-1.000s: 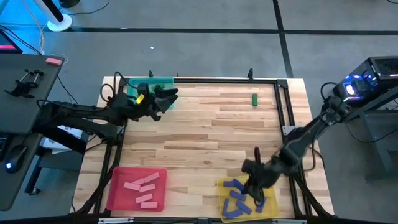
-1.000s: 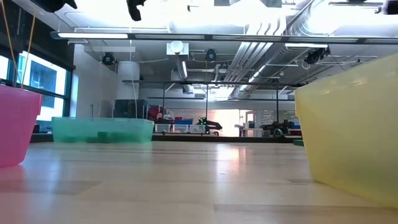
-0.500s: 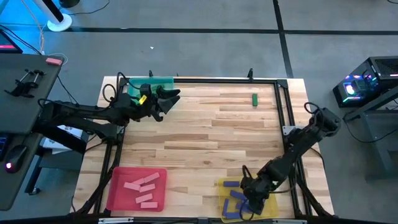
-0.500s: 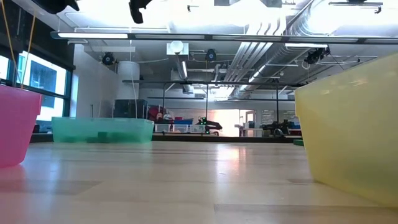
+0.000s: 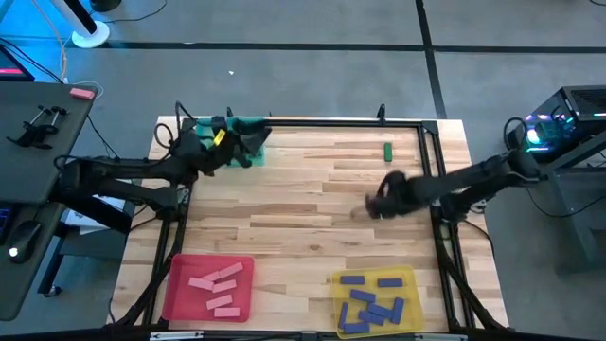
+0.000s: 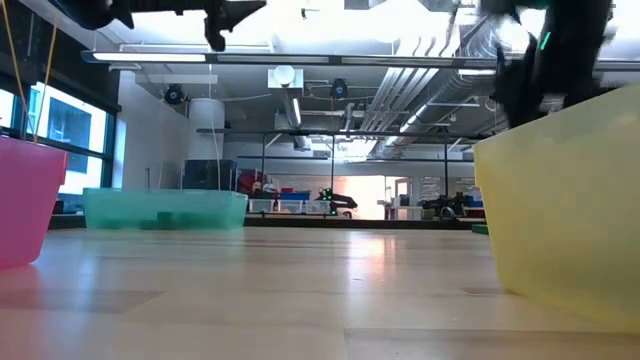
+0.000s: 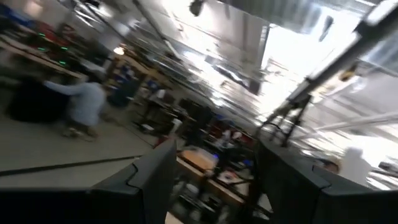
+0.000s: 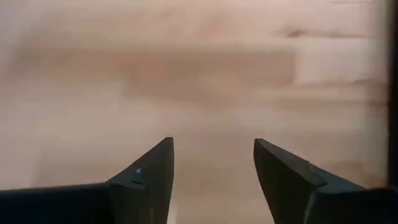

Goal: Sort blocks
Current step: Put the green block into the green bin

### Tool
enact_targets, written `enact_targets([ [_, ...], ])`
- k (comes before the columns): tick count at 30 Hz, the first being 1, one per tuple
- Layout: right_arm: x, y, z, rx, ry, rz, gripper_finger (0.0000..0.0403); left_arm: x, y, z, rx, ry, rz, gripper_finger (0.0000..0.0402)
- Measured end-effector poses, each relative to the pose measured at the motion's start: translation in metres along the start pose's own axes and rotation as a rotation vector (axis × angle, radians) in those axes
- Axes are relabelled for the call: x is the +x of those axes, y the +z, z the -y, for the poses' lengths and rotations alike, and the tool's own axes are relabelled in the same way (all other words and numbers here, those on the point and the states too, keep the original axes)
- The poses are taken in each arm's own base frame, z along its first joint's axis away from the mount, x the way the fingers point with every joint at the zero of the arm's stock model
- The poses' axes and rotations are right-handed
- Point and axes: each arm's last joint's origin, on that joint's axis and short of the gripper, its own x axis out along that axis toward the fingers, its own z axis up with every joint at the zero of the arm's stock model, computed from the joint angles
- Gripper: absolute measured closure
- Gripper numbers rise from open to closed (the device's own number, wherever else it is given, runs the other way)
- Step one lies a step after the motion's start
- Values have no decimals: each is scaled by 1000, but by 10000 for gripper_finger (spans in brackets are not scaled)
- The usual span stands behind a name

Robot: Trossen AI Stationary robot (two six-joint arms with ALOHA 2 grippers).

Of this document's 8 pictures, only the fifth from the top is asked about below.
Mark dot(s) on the white paper box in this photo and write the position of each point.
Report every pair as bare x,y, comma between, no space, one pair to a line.
78,223

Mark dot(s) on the yellow tape tag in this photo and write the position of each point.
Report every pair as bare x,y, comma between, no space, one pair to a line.
219,137

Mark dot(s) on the salmon pink block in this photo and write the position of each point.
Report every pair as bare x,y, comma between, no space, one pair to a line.
82,93

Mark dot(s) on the red translucent plastic bin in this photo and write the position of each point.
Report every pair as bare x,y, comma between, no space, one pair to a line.
189,265

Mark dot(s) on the black round base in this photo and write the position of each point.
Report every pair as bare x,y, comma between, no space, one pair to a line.
105,4

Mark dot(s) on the black clamp post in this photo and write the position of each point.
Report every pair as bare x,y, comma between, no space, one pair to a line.
381,113
229,113

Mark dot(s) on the yellow translucent plastic bin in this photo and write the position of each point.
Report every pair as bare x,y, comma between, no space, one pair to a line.
412,289

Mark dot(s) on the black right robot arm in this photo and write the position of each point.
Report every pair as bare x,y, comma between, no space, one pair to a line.
473,182

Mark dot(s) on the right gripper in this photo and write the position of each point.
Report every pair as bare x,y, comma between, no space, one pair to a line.
390,196

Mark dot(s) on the green wooden block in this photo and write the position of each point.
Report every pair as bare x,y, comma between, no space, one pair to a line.
388,152

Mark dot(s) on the grey metal desk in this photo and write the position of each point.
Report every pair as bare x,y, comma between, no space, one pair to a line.
582,266

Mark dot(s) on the white floor stand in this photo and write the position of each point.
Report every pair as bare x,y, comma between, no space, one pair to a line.
90,38

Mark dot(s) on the black side desk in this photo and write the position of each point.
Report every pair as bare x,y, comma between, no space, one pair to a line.
28,166

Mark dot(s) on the dark keyboard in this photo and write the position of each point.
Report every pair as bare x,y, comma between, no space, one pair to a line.
4,220

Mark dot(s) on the dark monitor screen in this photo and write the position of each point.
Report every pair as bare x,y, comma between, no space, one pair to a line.
12,68

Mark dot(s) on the black clamp tool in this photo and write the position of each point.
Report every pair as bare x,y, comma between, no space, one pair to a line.
38,130

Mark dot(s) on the black metal table frame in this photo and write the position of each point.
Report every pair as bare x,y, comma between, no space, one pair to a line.
331,123

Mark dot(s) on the dark low desk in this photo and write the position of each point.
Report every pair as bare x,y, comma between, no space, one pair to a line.
23,298

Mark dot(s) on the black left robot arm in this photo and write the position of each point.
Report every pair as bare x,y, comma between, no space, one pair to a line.
142,168

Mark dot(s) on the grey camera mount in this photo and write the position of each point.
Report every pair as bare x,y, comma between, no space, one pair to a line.
308,336

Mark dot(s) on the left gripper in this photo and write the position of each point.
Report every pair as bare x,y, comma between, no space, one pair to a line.
232,144

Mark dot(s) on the black desk support beam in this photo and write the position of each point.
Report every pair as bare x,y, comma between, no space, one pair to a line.
94,213

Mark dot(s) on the teal translucent plastic bin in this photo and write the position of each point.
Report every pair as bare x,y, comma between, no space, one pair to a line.
203,127

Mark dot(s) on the black computer mouse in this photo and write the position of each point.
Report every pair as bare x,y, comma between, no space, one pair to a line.
23,239

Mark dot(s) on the black computer tower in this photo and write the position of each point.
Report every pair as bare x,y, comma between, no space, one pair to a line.
582,102

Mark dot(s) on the silver metal bracket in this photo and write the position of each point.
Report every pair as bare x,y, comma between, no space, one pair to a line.
175,335
442,337

